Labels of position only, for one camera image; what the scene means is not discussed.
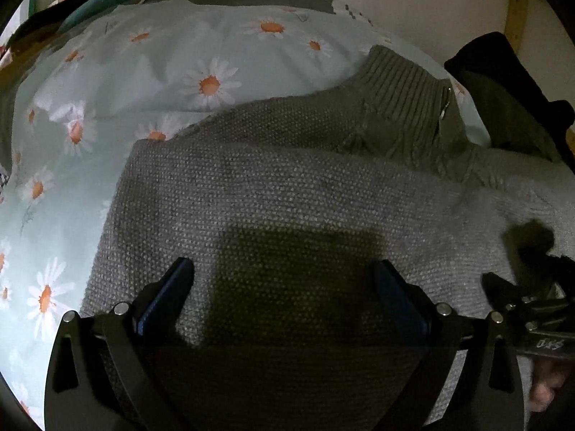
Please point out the person's right hand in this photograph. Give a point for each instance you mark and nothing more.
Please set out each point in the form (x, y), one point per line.
(548, 386)

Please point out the daisy print bed sheet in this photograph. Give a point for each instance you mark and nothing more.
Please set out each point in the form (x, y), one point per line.
(148, 81)

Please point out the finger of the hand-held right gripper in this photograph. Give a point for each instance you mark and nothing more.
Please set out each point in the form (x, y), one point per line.
(501, 292)

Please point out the olive green garment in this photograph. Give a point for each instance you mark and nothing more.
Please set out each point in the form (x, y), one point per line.
(512, 112)

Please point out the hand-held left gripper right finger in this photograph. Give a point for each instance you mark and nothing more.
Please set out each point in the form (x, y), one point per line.
(395, 292)

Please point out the black garment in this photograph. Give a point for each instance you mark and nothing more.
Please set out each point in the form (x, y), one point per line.
(507, 58)

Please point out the grey knit sweater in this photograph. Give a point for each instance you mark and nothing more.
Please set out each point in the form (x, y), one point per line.
(287, 197)

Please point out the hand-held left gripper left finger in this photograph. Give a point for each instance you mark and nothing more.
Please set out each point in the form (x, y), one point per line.
(173, 289)

